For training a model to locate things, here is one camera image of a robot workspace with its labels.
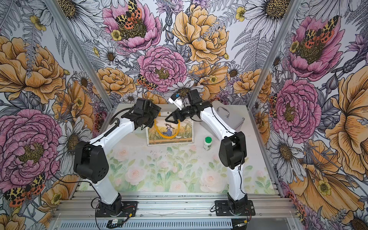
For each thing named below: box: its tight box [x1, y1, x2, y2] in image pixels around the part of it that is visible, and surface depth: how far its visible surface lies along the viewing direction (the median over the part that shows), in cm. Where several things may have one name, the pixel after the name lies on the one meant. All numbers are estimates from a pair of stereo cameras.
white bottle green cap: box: [203, 136, 213, 151], surface depth 93 cm
